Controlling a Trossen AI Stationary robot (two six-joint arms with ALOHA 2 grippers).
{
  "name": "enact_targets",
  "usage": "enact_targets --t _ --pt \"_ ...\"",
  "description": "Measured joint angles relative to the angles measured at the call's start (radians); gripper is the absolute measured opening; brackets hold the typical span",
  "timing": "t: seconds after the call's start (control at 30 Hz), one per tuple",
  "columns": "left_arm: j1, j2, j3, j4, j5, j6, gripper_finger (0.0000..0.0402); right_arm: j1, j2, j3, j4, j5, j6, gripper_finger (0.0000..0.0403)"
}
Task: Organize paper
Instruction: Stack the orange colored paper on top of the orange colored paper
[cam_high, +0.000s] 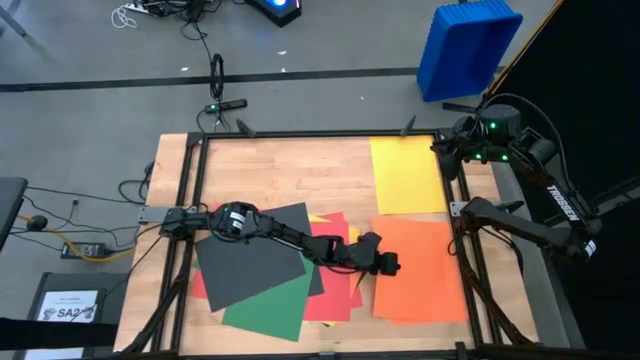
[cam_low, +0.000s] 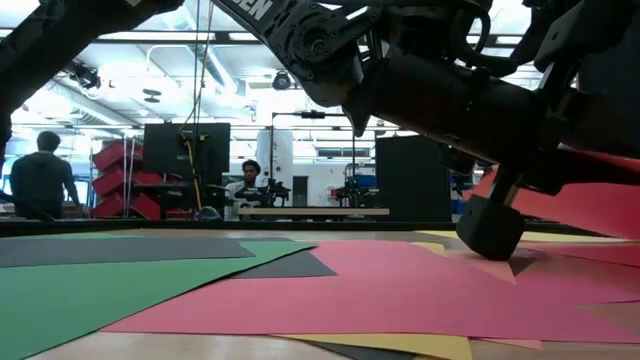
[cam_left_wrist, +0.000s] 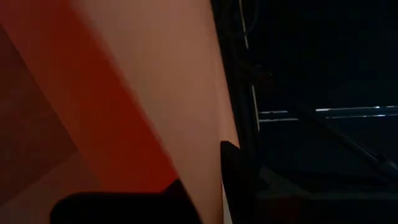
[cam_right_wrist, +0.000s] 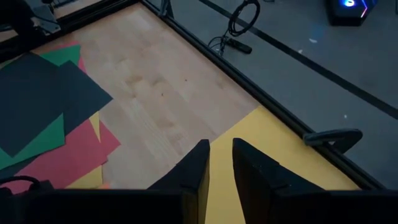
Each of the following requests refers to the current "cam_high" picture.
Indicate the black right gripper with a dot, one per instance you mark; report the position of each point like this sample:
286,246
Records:
455,145

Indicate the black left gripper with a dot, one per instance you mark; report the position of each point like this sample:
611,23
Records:
367,252

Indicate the black paper sheet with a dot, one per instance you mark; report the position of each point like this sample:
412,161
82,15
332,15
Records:
250,270
316,285

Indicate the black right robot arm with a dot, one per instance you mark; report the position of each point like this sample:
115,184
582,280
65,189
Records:
562,202

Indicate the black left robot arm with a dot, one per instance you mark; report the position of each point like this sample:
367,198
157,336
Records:
290,237

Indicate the grey metal mounting plate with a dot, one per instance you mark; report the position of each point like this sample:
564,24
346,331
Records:
454,209
150,215

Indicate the black clamp lever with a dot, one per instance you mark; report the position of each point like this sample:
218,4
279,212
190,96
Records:
512,205

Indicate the blue plastic bin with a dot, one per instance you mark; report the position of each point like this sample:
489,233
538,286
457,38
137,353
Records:
465,55

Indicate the green paper sheet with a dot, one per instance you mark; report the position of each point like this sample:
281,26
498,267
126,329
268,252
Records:
195,265
275,320

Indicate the black partition panel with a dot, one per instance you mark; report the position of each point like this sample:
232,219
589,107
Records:
600,60

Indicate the black computer with lights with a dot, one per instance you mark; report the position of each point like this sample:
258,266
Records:
280,15

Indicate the black USB hub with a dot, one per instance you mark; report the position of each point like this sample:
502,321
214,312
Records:
230,105

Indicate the white SA2 label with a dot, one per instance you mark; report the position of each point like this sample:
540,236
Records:
67,302

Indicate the black case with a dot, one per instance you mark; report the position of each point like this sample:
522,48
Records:
45,280

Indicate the black round plug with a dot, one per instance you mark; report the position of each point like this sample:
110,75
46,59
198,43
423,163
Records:
37,223

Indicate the white power strip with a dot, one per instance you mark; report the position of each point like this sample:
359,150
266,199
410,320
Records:
136,7

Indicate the black furniture corner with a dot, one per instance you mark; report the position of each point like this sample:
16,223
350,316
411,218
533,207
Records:
10,210

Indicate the grey metal leg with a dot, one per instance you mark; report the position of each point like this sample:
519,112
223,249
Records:
15,24

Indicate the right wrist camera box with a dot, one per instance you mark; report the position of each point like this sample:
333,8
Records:
450,167

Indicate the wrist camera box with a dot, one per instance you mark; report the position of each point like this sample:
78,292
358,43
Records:
391,264
450,167

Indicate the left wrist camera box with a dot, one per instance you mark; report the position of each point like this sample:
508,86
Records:
391,264

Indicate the black aluminium table frame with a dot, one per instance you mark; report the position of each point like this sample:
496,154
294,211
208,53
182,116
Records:
320,134

